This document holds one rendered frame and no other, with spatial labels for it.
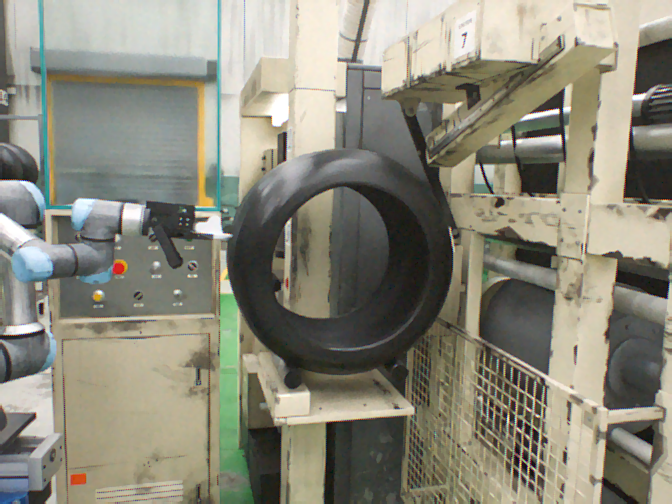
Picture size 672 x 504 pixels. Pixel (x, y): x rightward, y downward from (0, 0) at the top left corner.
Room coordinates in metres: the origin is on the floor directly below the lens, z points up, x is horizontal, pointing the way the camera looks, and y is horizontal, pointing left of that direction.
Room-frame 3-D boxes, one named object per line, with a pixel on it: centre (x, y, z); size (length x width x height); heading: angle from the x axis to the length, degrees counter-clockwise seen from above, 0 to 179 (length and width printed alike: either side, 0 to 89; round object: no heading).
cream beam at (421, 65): (1.47, -0.31, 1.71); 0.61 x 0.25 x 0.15; 15
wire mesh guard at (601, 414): (1.38, -0.37, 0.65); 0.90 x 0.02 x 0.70; 15
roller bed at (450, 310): (1.83, -0.31, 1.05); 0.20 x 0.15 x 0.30; 15
